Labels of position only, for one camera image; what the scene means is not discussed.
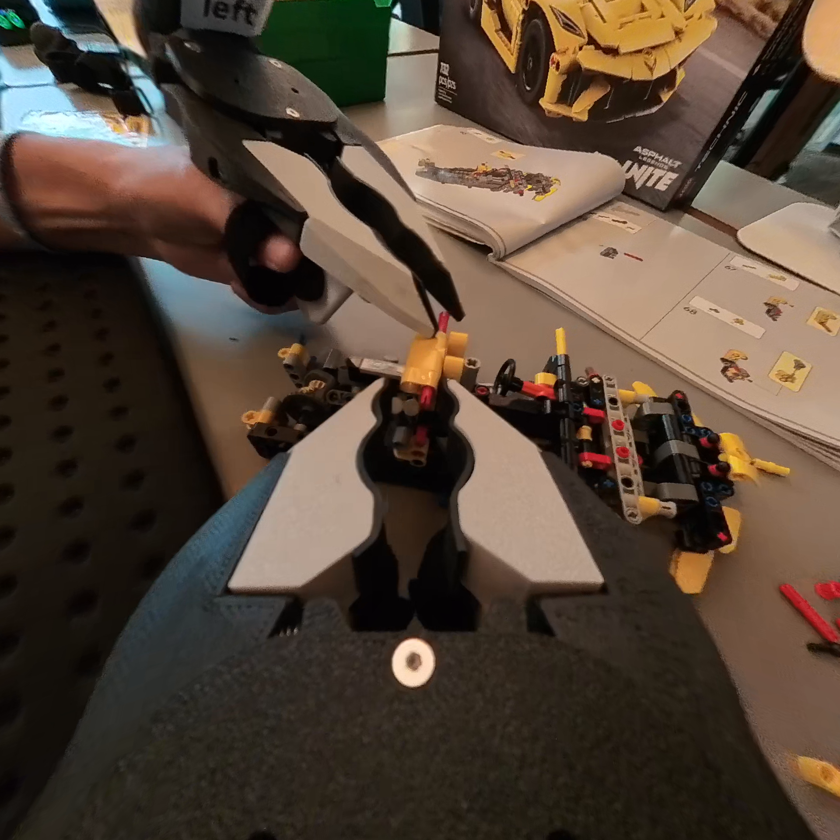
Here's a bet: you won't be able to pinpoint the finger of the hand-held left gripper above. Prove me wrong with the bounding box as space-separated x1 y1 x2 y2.
241 139 439 336
325 128 467 322

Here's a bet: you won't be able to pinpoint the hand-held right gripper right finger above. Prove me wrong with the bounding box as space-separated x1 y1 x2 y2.
417 379 606 632

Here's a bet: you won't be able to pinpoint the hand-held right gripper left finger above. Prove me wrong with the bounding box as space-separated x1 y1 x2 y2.
227 378 414 632

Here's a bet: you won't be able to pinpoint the small yellow lego connector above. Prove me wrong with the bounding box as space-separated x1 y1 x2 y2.
399 311 470 404

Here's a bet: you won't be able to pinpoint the lego car chassis model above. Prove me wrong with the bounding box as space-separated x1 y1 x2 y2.
241 311 791 595

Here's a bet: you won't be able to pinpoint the lego instruction booklet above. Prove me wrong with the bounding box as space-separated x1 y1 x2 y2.
379 125 840 470

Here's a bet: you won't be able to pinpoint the yellow lego pin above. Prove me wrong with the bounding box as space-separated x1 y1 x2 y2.
794 755 840 790

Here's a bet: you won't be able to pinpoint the person's left forearm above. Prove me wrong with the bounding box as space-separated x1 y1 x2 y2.
0 131 27 253

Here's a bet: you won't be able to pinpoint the lego set box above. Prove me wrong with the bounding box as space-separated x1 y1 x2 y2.
433 0 818 212

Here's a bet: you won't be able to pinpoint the scattered small lego pieces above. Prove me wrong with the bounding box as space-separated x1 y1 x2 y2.
780 581 840 657

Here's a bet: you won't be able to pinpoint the person's left hand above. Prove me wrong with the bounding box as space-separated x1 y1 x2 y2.
13 131 304 309

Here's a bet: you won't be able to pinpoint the green plastic box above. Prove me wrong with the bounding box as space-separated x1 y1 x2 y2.
259 0 395 109

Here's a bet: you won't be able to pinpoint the yellow car leaflet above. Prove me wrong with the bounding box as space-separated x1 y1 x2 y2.
20 108 158 147

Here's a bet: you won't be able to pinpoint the black bundle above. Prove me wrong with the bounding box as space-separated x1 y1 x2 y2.
29 23 155 119

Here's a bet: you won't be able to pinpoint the black perforated panel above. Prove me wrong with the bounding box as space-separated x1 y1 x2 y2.
0 252 227 840

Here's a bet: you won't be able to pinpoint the grey wristband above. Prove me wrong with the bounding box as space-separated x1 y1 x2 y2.
0 131 34 247

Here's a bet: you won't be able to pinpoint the white board stand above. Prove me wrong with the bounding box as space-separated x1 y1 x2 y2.
736 200 840 296

